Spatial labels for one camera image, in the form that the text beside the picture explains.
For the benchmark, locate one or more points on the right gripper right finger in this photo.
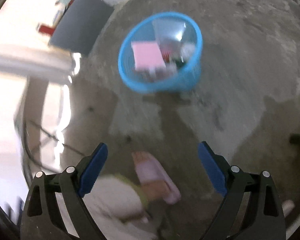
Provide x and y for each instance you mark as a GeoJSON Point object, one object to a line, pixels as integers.
{"type": "Point", "coordinates": [263, 219]}

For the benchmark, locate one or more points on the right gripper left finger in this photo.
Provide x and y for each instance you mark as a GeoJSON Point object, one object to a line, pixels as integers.
{"type": "Point", "coordinates": [42, 219]}

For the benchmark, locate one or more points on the pink foam sheet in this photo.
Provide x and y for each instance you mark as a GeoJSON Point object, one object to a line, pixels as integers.
{"type": "Point", "coordinates": [147, 55]}

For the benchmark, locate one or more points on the blue plastic trash basket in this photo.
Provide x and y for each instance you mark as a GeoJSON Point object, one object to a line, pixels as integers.
{"type": "Point", "coordinates": [182, 59]}

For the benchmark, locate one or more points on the white trouser leg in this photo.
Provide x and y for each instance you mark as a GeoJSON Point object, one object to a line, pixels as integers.
{"type": "Point", "coordinates": [115, 198]}

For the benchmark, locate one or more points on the pink slipper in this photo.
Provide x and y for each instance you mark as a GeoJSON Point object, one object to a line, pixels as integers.
{"type": "Point", "coordinates": [155, 183]}

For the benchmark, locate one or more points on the red canister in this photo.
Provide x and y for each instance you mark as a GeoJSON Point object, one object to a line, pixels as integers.
{"type": "Point", "coordinates": [45, 29]}

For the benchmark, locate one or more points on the grey cabinet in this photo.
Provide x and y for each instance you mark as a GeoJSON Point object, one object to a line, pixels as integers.
{"type": "Point", "coordinates": [80, 26]}

